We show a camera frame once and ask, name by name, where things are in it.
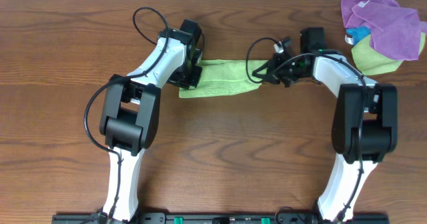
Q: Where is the green microfiber cloth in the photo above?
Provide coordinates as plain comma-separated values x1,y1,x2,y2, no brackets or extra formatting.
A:
179,59,266,99

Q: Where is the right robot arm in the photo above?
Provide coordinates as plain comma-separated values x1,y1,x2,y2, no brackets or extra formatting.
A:
246,27,398,223

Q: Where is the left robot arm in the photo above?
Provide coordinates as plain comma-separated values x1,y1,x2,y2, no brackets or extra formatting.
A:
99,19,203,223

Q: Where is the blue cloth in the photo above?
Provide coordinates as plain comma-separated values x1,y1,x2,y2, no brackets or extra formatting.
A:
345,26,371,45

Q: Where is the purple microfiber cloth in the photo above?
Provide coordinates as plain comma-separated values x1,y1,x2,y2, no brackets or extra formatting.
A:
341,0,426,61

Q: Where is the left black cable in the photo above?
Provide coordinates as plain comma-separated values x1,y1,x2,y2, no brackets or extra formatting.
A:
83,6,171,224

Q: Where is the black cable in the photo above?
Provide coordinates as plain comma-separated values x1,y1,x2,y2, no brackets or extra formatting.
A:
245,37,368,223
83,6,171,224

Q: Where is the right black cable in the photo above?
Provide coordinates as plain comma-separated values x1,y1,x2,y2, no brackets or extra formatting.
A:
245,37,368,223

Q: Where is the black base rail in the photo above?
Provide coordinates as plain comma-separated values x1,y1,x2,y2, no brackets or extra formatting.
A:
51,212,390,224

